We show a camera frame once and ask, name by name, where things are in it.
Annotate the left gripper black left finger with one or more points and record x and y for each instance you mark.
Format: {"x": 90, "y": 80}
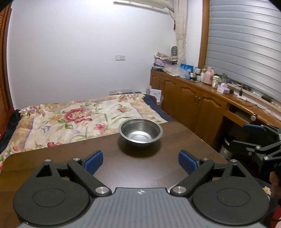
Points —
{"x": 82, "y": 171}

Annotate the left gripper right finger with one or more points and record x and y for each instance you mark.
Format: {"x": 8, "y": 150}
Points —
{"x": 198, "y": 171}

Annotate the small steel bowl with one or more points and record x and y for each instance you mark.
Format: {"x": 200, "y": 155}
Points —
{"x": 140, "y": 131}

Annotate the person's right hand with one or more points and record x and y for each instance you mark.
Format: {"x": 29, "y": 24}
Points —
{"x": 274, "y": 180}

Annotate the steel pot on floor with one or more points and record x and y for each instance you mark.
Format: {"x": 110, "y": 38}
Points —
{"x": 225, "y": 150}

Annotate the white power strip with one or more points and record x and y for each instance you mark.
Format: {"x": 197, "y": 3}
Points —
{"x": 241, "y": 98}

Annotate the wooden sideboard cabinet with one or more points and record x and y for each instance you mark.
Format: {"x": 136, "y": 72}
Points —
{"x": 205, "y": 112}

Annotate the floral bed quilt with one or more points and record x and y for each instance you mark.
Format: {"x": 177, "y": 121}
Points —
{"x": 48, "y": 125}

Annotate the pink tissue box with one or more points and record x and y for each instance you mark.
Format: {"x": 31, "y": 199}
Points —
{"x": 223, "y": 89}

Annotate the glass jar white lid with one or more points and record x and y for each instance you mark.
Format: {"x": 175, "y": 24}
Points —
{"x": 215, "y": 81}

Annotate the white box on floor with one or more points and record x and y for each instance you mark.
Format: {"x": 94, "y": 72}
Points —
{"x": 157, "y": 94}

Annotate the black clothing on bed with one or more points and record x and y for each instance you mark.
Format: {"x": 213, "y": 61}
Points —
{"x": 10, "y": 128}

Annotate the pink thermos jug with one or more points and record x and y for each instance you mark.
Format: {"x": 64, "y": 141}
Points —
{"x": 208, "y": 76}

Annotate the small white bottle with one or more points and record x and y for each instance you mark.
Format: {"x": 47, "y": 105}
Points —
{"x": 197, "y": 74}

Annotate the blue picture box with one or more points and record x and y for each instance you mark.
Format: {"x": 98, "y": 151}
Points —
{"x": 185, "y": 71}

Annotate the clear plastic bags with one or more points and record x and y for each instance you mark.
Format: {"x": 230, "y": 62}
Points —
{"x": 172, "y": 70}

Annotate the grey window blind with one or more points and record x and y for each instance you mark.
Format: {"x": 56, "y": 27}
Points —
{"x": 244, "y": 43}

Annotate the pile of folded fabrics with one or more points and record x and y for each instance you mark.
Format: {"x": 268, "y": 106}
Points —
{"x": 162, "y": 61}

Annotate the cream tied curtain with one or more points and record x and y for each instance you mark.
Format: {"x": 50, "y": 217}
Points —
{"x": 181, "y": 16}

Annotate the white air conditioner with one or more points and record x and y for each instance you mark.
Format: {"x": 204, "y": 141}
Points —
{"x": 160, "y": 4}

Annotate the wall power outlet strip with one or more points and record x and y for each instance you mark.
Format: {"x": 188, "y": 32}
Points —
{"x": 119, "y": 92}

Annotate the white wall switch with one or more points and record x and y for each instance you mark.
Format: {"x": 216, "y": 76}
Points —
{"x": 120, "y": 57}

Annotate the wooden window frame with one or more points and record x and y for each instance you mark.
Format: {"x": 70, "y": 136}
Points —
{"x": 204, "y": 33}

